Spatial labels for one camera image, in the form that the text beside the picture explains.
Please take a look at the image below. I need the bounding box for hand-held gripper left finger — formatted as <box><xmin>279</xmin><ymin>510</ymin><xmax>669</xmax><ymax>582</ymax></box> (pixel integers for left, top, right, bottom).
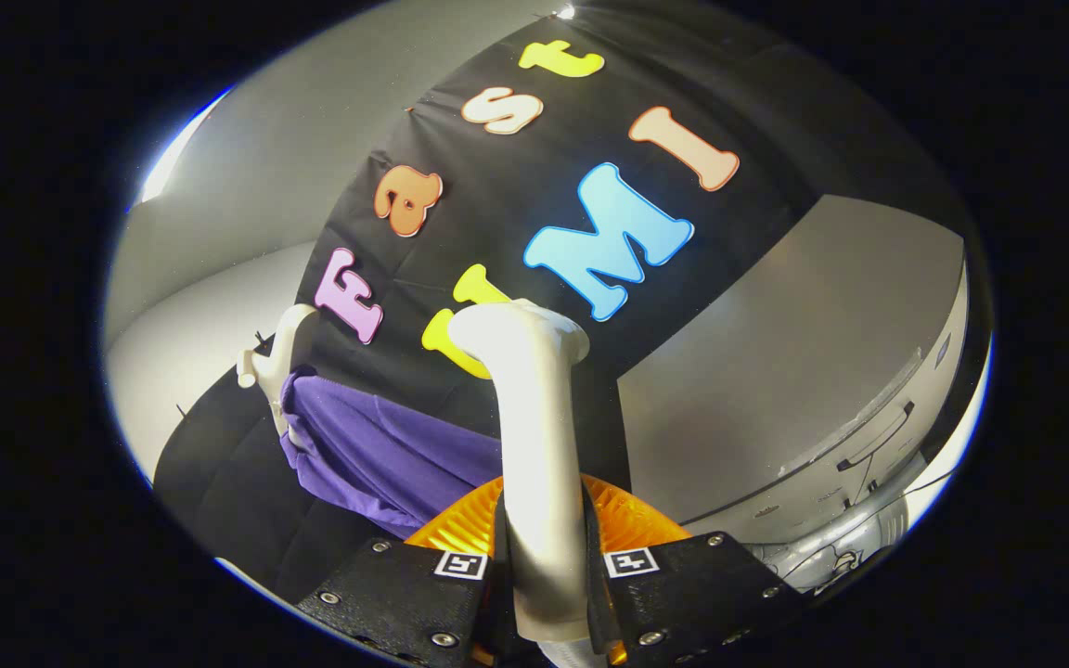
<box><xmin>296</xmin><ymin>476</ymin><xmax>522</xmax><ymax>668</ymax></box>

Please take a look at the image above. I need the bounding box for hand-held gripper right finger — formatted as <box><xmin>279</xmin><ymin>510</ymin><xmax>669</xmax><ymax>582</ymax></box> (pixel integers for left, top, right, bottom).
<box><xmin>581</xmin><ymin>473</ymin><xmax>809</xmax><ymax>668</ymax></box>

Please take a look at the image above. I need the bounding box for purple jacket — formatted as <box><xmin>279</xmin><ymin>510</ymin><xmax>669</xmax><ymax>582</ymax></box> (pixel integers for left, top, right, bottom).
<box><xmin>279</xmin><ymin>366</ymin><xmax>508</xmax><ymax>541</ymax></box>

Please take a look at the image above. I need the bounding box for white garment steamer head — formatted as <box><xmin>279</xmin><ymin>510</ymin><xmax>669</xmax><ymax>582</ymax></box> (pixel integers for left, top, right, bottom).
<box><xmin>448</xmin><ymin>299</ymin><xmax>591</xmax><ymax>668</ymax></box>

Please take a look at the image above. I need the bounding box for white clothes hanger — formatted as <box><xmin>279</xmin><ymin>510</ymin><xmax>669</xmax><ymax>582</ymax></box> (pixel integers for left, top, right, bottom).
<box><xmin>236</xmin><ymin>303</ymin><xmax>320</xmax><ymax>456</ymax></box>

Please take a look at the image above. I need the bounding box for grey drawer cabinet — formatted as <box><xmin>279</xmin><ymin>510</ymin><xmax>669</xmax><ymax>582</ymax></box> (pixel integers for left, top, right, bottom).
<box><xmin>616</xmin><ymin>193</ymin><xmax>972</xmax><ymax>558</ymax></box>

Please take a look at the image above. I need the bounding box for black backdrop cloth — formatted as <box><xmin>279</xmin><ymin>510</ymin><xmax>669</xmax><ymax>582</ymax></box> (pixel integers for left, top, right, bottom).
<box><xmin>154</xmin><ymin>0</ymin><xmax>962</xmax><ymax>604</ymax></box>

